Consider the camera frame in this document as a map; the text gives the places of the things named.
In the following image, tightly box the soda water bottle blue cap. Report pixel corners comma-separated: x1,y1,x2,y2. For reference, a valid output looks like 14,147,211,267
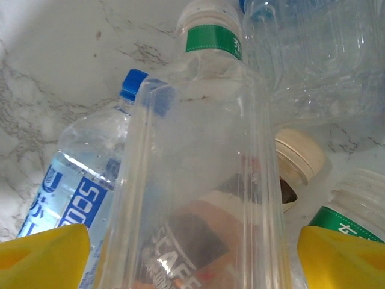
16,68,151,289

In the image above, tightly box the brown coffee bottle cream cap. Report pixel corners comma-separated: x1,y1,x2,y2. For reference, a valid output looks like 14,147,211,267
132,128,327,289

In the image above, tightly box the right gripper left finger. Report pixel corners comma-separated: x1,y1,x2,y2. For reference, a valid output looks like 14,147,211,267
0,223,91,289

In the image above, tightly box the white tea bottle green collar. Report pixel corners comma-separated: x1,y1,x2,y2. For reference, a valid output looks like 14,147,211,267
306,167,385,244

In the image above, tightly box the clear bottle green collar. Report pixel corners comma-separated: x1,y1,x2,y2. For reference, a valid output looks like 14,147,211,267
99,0,291,289

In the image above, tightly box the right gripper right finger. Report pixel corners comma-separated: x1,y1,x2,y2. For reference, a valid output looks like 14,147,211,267
297,225,385,289

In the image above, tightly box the clear blue cap bottle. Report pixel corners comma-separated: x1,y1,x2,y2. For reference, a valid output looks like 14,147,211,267
240,0,385,127

